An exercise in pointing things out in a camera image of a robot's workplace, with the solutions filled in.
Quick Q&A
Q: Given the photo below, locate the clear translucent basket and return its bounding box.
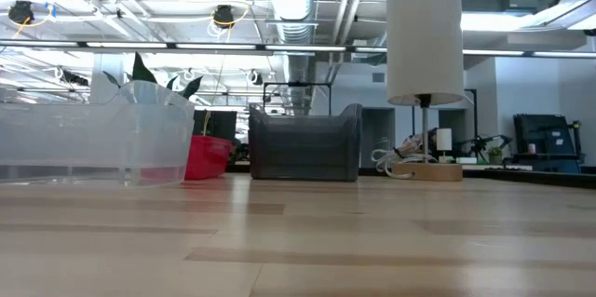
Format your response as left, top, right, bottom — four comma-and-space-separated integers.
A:
0, 79, 196, 189

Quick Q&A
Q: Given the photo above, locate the white cylindrical lamp shade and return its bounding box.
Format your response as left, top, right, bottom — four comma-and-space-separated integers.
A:
386, 0, 466, 107

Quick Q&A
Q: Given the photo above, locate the green leafy plant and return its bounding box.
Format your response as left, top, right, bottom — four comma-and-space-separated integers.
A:
102, 51, 204, 101

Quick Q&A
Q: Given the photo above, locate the long ceiling light strip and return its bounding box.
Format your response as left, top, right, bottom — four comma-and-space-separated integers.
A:
0, 39, 596, 60

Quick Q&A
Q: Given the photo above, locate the grey metal lamp pole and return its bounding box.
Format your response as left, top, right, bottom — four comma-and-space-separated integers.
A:
420, 94, 431, 165

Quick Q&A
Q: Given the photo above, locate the small white background lamp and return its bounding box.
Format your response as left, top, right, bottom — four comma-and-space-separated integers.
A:
435, 128, 454, 164

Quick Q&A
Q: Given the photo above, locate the black monitor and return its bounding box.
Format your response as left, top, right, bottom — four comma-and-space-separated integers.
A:
192, 109, 239, 142

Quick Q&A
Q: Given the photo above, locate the small green potted plant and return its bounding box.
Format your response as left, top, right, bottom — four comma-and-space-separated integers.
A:
485, 146, 505, 165

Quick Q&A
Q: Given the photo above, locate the round wooden lamp base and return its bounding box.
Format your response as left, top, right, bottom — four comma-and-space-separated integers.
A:
390, 161, 464, 182

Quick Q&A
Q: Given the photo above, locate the red plant pot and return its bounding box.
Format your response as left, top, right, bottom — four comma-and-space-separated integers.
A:
183, 134, 234, 182

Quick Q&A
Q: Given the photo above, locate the black background machine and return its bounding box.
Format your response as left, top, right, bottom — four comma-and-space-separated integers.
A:
511, 113, 585, 175

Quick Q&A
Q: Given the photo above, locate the silver ceiling ventilation duct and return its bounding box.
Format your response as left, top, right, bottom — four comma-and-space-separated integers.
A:
265, 0, 319, 116

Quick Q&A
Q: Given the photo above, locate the white lamp cable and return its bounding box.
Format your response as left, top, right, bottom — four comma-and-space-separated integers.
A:
370, 147, 416, 181

